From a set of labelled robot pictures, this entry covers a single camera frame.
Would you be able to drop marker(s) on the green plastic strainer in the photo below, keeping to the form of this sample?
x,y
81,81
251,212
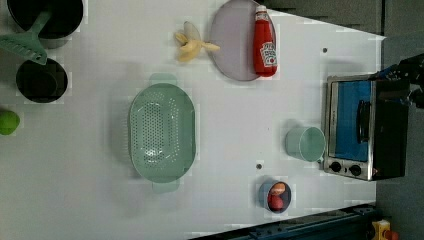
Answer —
x,y
162,133

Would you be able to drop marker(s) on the peeled banana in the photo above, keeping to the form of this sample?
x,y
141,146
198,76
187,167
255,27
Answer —
x,y
191,43

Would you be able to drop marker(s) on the small blue bowl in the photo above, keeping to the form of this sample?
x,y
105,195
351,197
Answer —
x,y
263,194

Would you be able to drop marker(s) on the grey round plate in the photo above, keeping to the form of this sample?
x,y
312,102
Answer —
x,y
232,29

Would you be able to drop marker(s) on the orange toy fruit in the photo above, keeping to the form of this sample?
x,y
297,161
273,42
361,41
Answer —
x,y
277,189

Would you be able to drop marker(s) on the red ketchup bottle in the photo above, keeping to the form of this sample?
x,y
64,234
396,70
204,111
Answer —
x,y
264,49

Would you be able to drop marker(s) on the light green mug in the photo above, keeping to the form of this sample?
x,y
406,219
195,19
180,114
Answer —
x,y
305,143

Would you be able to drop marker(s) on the red toy fruit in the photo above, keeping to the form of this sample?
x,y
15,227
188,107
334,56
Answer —
x,y
275,202

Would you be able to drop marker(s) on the silver black toaster oven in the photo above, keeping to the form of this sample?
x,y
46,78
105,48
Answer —
x,y
366,125

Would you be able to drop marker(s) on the small black pot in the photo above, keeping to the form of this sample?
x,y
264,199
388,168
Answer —
x,y
42,83

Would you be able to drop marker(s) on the large black pot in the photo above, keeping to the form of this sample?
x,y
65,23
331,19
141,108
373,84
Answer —
x,y
66,16

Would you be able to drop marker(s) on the green slotted spatula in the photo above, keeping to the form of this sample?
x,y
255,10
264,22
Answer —
x,y
27,44

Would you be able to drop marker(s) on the yellow red stop button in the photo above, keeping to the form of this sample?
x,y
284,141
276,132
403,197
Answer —
x,y
383,231

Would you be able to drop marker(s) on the green apple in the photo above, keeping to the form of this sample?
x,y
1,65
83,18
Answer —
x,y
9,122

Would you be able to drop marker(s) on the dark blue table rail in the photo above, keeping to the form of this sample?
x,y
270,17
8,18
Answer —
x,y
351,223

